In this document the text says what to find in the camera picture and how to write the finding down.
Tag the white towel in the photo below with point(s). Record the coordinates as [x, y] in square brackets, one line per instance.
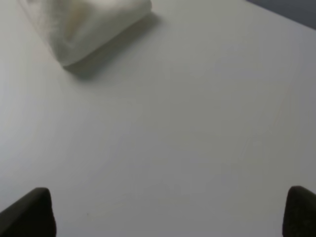
[73, 29]

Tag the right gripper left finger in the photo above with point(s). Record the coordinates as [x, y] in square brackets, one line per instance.
[30, 216]

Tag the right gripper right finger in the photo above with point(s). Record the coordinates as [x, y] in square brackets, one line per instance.
[299, 218]

